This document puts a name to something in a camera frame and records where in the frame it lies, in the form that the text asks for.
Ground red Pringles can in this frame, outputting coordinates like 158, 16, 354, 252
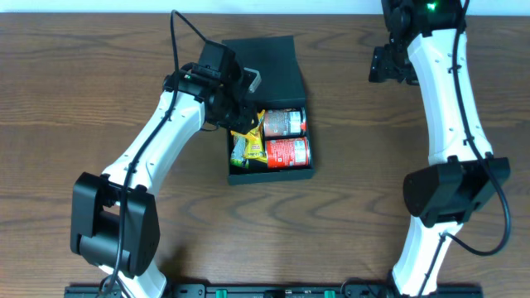
265, 137, 311, 169
263, 108, 307, 138

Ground green yellow snack packet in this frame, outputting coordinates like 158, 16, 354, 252
230, 136, 249, 169

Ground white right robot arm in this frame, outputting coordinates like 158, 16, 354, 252
369, 0, 512, 297

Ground yellow almond biscuit packet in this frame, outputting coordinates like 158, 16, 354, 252
230, 109, 266, 139

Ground yellow peanut butter biscuit packet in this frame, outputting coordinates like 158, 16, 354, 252
243, 132, 267, 163

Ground black box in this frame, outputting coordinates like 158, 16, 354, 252
222, 36, 315, 185

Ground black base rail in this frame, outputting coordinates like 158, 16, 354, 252
64, 283, 484, 298

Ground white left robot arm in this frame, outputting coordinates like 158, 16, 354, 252
70, 64, 261, 297

